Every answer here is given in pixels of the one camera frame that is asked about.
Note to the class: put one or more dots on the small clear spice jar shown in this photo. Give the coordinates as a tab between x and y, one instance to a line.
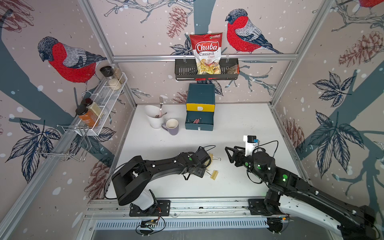
118	73

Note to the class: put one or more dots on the wire rack hanger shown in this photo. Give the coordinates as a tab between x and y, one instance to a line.
66	143

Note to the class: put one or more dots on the black wire wall basket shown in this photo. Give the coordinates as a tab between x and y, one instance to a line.
189	70

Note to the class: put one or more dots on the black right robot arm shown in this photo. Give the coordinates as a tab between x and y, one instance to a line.
288	194

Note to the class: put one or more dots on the orange spice jar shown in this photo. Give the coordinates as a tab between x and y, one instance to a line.
87	116

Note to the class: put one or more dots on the yellow binder clip lower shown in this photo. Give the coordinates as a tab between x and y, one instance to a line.
213	174

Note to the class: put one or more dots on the white wire spice shelf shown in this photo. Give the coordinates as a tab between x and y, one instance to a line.
105	98

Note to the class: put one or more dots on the teal drawer cabinet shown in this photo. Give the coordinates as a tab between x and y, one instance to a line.
201	94

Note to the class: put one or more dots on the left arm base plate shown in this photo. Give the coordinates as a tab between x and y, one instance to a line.
159	208

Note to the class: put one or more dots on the beige spice jar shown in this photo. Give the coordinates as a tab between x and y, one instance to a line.
91	105

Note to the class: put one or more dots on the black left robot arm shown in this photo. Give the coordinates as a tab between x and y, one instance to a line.
133	177

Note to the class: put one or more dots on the metal fork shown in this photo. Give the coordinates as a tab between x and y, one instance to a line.
161	100

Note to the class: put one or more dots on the yellow binder clip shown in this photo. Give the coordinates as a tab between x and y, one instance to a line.
213	158
213	174

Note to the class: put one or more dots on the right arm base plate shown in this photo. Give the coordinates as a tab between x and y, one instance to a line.
257	207

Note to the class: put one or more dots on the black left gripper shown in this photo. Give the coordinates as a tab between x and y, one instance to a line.
202	172

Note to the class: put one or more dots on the purple mug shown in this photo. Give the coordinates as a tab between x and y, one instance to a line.
171	126

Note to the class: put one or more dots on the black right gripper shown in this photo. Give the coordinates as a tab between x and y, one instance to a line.
237	153

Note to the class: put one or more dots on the teal drawer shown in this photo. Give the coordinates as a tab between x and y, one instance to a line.
206	124

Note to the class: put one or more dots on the yellow binder clip upper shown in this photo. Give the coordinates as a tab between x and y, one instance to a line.
213	158

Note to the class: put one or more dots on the red Chuba cassava chips bag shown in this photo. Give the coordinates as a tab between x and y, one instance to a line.
207	52

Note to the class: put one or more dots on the white utensil cup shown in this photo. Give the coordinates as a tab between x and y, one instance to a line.
153	116

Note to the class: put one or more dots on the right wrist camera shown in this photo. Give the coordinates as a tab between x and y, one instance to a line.
251	144

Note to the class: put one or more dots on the black lid spice jar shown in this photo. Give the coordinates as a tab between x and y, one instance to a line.
112	81

